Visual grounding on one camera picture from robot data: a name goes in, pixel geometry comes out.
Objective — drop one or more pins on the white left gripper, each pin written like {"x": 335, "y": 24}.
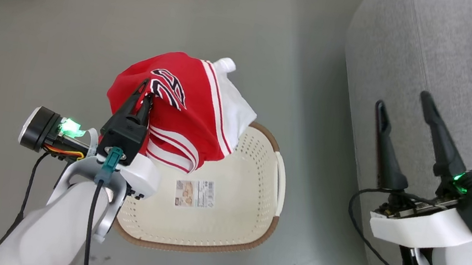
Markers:
{"x": 142, "y": 177}

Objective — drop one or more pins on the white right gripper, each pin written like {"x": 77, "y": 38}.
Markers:
{"x": 427, "y": 226}

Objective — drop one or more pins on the red jersey with number print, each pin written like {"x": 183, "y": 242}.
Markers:
{"x": 181, "y": 124}

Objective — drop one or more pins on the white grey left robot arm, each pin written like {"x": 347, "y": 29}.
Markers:
{"x": 53, "y": 227}

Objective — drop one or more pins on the grey fabric sofa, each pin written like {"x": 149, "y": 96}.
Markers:
{"x": 416, "y": 52}

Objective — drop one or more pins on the white barcode label sticker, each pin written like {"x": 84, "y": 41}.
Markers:
{"x": 195, "y": 193}

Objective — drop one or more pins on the cream perforated laundry basket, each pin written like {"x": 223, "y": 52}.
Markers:
{"x": 237, "y": 184}

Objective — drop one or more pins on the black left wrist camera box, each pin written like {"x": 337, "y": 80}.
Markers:
{"x": 122, "y": 139}

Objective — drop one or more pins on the teal left camera connector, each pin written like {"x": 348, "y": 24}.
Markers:
{"x": 109, "y": 165}

